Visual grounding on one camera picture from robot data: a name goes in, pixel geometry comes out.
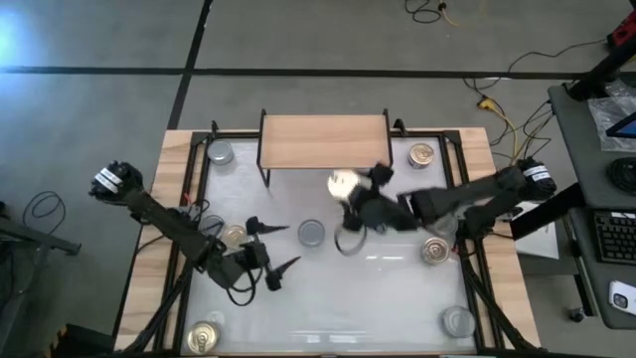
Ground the long black floor cable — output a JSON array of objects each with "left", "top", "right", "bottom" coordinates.
[{"left": 461, "top": 38, "right": 608, "bottom": 108}]

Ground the black aluminium table frame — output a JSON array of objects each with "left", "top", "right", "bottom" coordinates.
[{"left": 129, "top": 118, "right": 541, "bottom": 357}]

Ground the grey metal stand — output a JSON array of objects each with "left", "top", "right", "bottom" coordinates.
[{"left": 0, "top": 201, "right": 83, "bottom": 358}]

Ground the white glossy table sheet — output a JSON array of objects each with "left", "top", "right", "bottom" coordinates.
[{"left": 179, "top": 136, "right": 479, "bottom": 355}]

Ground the black coiled cable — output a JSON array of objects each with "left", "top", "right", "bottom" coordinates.
[{"left": 606, "top": 156, "right": 636, "bottom": 196}]

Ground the black box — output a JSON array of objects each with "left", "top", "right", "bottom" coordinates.
[{"left": 47, "top": 322, "right": 118, "bottom": 358}]

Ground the black diagonal beam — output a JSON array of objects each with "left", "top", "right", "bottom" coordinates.
[{"left": 509, "top": 182, "right": 587, "bottom": 241}]

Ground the black cable bundle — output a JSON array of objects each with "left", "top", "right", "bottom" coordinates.
[{"left": 489, "top": 98, "right": 554, "bottom": 175}]

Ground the black floor cable loop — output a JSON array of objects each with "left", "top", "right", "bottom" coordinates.
[{"left": 22, "top": 190, "right": 68, "bottom": 236}]

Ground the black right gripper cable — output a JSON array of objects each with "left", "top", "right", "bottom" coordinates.
[{"left": 333, "top": 221, "right": 370, "bottom": 258}]

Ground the yellow power plug cable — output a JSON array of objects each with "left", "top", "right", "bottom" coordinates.
[{"left": 476, "top": 96, "right": 523, "bottom": 173}]

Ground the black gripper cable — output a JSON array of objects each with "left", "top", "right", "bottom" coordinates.
[
  {"left": 226, "top": 266, "right": 264, "bottom": 307},
  {"left": 333, "top": 221, "right": 370, "bottom": 258}
]

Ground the white smartphone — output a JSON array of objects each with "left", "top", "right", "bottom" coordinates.
[{"left": 607, "top": 279, "right": 636, "bottom": 317}]

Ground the black keyboard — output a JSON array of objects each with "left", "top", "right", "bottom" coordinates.
[{"left": 591, "top": 209, "right": 636, "bottom": 266}]

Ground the wooden shelf with black frame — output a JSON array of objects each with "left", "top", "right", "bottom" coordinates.
[{"left": 255, "top": 107, "right": 397, "bottom": 189}]

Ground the blue tablet screen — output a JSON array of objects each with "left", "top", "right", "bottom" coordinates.
[{"left": 604, "top": 111, "right": 636, "bottom": 139}]

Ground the white paper sheet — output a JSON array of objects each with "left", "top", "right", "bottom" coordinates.
[{"left": 514, "top": 201, "right": 560, "bottom": 261}]

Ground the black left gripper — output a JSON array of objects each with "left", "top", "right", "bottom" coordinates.
[{"left": 233, "top": 215, "right": 303, "bottom": 292}]

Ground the Wild Planet seafood can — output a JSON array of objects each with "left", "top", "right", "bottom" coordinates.
[
  {"left": 326, "top": 169, "right": 363, "bottom": 204},
  {"left": 186, "top": 320, "right": 222, "bottom": 355},
  {"left": 420, "top": 236, "right": 451, "bottom": 266},
  {"left": 222, "top": 224, "right": 248, "bottom": 250},
  {"left": 407, "top": 142, "right": 436, "bottom": 170}
]

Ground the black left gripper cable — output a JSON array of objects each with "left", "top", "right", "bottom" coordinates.
[{"left": 226, "top": 266, "right": 264, "bottom": 307}]

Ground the red and black clamp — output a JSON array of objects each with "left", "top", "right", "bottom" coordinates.
[{"left": 606, "top": 22, "right": 636, "bottom": 51}]

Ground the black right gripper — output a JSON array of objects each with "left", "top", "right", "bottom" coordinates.
[{"left": 340, "top": 162, "right": 417, "bottom": 233}]

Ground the yellow floor cable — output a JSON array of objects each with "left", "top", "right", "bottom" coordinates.
[{"left": 440, "top": 4, "right": 491, "bottom": 27}]

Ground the black stand pole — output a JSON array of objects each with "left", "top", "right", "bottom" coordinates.
[{"left": 565, "top": 47, "right": 636, "bottom": 100}]

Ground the clear plastic bag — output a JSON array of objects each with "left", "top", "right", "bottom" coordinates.
[{"left": 587, "top": 79, "right": 636, "bottom": 153}]

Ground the grey side desk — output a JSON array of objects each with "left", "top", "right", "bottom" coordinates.
[{"left": 546, "top": 82, "right": 636, "bottom": 330}]

